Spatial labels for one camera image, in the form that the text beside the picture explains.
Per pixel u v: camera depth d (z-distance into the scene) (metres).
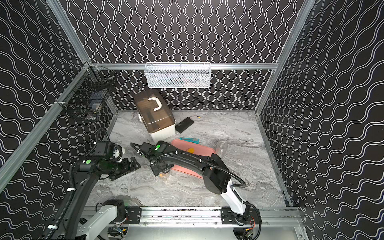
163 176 0.85
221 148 0.90
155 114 1.09
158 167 0.70
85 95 0.92
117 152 0.64
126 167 0.65
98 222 0.53
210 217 0.76
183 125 1.09
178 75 1.26
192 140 1.03
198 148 1.01
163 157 0.55
